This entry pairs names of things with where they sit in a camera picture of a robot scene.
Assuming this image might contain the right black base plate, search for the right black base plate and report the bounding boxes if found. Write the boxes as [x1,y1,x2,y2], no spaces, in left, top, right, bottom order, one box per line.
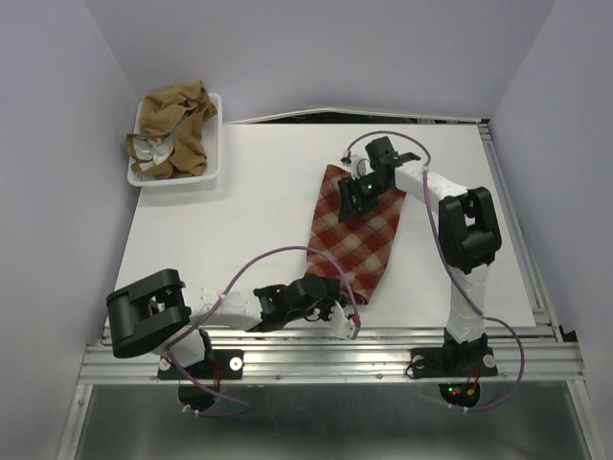
[404,347,499,381]

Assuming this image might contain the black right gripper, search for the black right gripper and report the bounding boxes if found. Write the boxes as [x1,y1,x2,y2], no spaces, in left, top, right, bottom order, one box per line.
[337,172,392,221]

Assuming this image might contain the red plaid skirt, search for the red plaid skirt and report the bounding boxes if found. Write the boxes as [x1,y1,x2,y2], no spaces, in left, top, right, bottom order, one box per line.
[306,165,406,305]

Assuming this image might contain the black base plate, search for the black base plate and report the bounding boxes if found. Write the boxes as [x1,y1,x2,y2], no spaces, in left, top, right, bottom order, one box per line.
[186,349,244,381]
[404,347,499,381]

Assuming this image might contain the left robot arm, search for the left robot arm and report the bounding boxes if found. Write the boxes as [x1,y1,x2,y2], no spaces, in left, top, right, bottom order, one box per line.
[105,269,357,378]

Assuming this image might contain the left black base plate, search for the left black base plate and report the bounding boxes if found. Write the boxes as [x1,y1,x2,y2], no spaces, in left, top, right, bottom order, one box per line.
[186,349,244,381]

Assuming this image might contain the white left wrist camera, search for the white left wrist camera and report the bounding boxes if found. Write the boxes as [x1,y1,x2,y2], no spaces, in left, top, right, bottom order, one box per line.
[329,303,359,340]

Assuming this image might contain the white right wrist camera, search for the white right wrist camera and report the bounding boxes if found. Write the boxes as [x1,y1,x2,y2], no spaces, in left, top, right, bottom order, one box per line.
[341,150,372,179]

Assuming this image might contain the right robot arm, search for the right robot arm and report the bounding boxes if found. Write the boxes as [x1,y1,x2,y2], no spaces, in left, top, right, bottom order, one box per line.
[339,130,502,379]

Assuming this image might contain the tan brown skirt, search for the tan brown skirt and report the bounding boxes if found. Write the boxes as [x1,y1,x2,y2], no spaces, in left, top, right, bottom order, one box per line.
[125,80,217,181]

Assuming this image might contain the aluminium frame rails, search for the aluminium frame rails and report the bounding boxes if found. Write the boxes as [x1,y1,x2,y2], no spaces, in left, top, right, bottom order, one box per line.
[59,122,603,459]

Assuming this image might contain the white plastic basket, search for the white plastic basket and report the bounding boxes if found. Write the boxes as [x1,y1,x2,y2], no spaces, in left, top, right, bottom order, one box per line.
[126,93,224,193]

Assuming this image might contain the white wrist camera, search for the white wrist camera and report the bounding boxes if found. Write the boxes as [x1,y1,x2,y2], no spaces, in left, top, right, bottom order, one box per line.
[341,150,372,179]
[329,303,359,340]

